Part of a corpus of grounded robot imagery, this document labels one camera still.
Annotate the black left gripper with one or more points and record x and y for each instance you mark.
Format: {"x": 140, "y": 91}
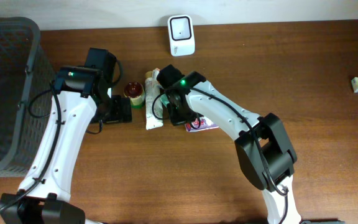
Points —
{"x": 122, "y": 109}

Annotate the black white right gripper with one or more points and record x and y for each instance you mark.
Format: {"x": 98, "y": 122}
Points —
{"x": 175, "y": 118}

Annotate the white cream tube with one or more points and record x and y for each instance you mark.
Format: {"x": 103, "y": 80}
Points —
{"x": 153, "y": 110}

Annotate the green lid jar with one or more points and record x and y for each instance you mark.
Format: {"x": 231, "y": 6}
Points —
{"x": 135, "y": 92}

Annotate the red purple tissue pack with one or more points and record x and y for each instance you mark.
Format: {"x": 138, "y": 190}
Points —
{"x": 200, "y": 124}

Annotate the teal wipes packet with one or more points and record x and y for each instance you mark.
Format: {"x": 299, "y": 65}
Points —
{"x": 164, "y": 100}

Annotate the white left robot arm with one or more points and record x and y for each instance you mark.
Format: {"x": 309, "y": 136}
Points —
{"x": 80, "y": 96}

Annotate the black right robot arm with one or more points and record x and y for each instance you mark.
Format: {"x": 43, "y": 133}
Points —
{"x": 264, "y": 150}

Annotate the white barcode scanner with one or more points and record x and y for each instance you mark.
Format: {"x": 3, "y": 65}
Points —
{"x": 181, "y": 35}

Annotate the grey plastic mesh basket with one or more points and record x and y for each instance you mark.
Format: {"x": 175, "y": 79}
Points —
{"x": 25, "y": 71}

